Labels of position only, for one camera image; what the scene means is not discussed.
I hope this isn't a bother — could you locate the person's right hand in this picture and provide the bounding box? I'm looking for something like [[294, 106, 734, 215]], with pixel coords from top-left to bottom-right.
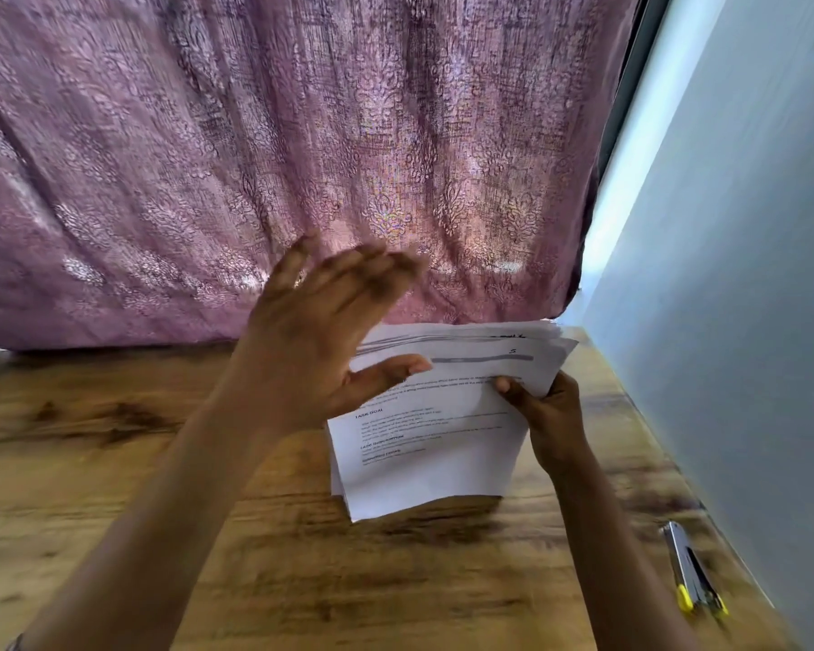
[[494, 370, 592, 480]]

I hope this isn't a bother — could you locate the person's left forearm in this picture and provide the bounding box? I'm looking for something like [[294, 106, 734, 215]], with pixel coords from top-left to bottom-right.
[[20, 392, 300, 651]]

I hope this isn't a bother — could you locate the silver yellow black stapler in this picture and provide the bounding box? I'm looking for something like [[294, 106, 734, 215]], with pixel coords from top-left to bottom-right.
[[660, 519, 732, 618]]

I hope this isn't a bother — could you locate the person's right forearm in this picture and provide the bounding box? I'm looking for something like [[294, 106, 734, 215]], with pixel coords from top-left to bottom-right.
[[549, 454, 707, 651]]

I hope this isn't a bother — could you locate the pink patterned curtain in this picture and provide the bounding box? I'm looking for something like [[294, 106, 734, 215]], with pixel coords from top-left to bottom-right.
[[0, 0, 642, 351]]

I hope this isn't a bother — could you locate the person's left hand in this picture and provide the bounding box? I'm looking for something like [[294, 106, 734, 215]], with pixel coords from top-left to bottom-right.
[[231, 234, 436, 435]]

